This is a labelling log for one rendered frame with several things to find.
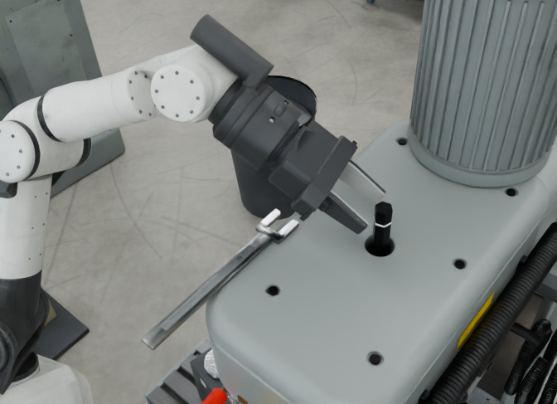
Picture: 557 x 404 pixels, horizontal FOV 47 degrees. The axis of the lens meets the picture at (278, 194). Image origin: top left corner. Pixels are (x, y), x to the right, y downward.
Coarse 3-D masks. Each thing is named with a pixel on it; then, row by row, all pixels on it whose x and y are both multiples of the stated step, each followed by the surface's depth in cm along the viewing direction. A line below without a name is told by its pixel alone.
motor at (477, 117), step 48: (432, 0) 74; (480, 0) 68; (528, 0) 66; (432, 48) 77; (480, 48) 71; (528, 48) 70; (432, 96) 81; (480, 96) 76; (528, 96) 75; (432, 144) 86; (480, 144) 81; (528, 144) 80
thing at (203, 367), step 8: (208, 352) 157; (192, 360) 155; (200, 360) 155; (208, 360) 154; (192, 368) 156; (200, 368) 154; (208, 368) 152; (200, 376) 153; (208, 376) 152; (216, 376) 151; (200, 384) 158; (208, 384) 151; (216, 384) 151; (200, 392) 164; (208, 392) 154; (232, 400) 146
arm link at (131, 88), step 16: (192, 48) 77; (144, 64) 77; (160, 64) 78; (112, 80) 76; (128, 80) 75; (144, 80) 78; (112, 96) 75; (128, 96) 75; (144, 96) 78; (128, 112) 76; (144, 112) 77; (160, 112) 80
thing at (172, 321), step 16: (288, 224) 81; (256, 240) 80; (272, 240) 80; (240, 256) 78; (224, 272) 76; (208, 288) 75; (192, 304) 73; (176, 320) 72; (144, 336) 71; (160, 336) 71
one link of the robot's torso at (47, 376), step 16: (32, 352) 98; (32, 368) 94; (48, 368) 97; (64, 368) 97; (16, 384) 92; (32, 384) 93; (48, 384) 94; (64, 384) 95; (80, 384) 97; (0, 400) 89; (16, 400) 90; (32, 400) 91; (48, 400) 93; (64, 400) 94; (80, 400) 96
